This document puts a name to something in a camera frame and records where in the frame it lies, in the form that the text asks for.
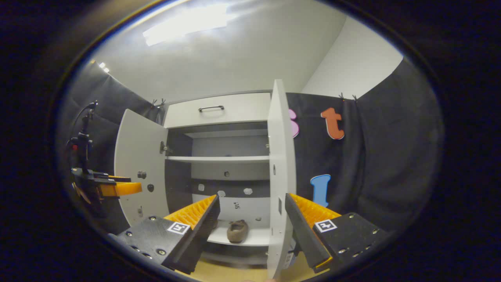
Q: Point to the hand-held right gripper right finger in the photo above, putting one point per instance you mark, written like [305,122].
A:
[305,235]

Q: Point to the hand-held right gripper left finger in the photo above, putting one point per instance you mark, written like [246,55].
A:
[199,243]

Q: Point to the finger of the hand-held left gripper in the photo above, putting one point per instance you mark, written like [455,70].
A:
[121,188]
[102,178]

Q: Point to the white cabinet door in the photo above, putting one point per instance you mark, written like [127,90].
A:
[280,156]
[137,141]

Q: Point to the white shoe cabinet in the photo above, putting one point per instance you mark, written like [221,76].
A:
[231,172]

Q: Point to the white cabinet shelf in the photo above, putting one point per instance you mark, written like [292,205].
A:
[219,159]

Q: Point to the white cabinet drawer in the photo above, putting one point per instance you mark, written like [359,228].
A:
[242,111]

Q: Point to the dark printed box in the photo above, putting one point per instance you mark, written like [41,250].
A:
[290,260]

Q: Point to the small ceiling light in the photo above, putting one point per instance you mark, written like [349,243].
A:
[104,67]

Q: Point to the ceiling light panel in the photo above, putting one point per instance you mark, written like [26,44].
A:
[184,24]

